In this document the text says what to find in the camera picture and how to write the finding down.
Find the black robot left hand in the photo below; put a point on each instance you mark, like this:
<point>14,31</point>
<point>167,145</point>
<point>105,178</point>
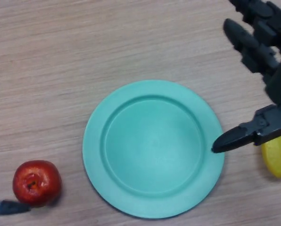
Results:
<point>6,207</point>

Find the yellow starfruit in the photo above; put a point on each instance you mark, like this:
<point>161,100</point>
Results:
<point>276,160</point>

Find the green round plate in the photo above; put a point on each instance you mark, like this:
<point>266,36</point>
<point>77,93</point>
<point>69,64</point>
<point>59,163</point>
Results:
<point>152,150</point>

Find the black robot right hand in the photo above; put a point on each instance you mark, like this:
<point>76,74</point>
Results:
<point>277,82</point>

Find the red apple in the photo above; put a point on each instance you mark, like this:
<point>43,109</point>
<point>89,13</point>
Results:
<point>36,183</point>

